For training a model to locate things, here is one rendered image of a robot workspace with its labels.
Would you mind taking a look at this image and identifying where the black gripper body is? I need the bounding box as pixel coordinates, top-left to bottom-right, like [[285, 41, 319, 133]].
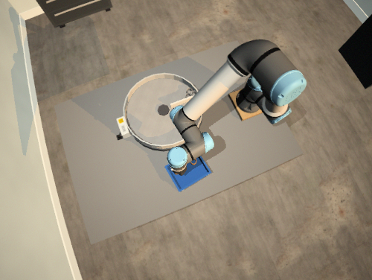
[[171, 165, 187, 176]]

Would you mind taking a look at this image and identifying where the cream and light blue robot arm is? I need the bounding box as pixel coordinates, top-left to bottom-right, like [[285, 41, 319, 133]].
[[167, 39, 307, 171]]

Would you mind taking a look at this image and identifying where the blue plastic crate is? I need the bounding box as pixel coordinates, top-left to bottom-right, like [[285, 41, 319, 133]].
[[164, 156, 211, 192]]

